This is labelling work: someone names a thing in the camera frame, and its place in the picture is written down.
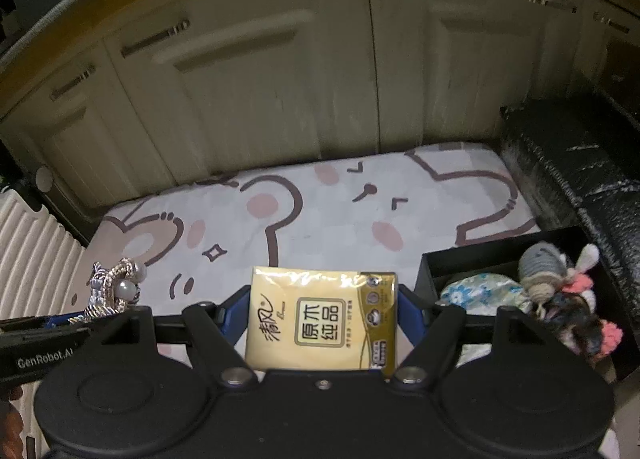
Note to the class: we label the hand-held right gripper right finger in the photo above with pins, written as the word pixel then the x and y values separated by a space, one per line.
pixel 409 314

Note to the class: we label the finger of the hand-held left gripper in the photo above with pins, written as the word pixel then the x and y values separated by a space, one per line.
pixel 50 323
pixel 35 354

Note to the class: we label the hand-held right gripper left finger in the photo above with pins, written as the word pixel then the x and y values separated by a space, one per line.
pixel 237 319

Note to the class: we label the yellow tissue packet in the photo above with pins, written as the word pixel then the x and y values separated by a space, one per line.
pixel 320 319

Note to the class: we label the black box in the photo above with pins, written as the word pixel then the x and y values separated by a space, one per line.
pixel 475 254

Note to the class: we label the grey crochet mouse toy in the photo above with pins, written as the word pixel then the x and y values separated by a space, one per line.
pixel 540 264

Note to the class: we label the dark fabric scrunchie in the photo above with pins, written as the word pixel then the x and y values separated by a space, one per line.
pixel 575 320

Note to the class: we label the pink crochet doll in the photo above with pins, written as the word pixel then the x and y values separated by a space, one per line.
pixel 582 283

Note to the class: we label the person's left hand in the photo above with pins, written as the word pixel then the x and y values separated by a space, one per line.
pixel 7 395

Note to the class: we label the white ribbed suitcase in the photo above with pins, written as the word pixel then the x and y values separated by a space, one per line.
pixel 35 249

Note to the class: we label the bear printed mat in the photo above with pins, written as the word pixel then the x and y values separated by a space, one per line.
pixel 325 219

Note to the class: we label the cream cabinet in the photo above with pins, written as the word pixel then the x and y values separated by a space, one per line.
pixel 300 89

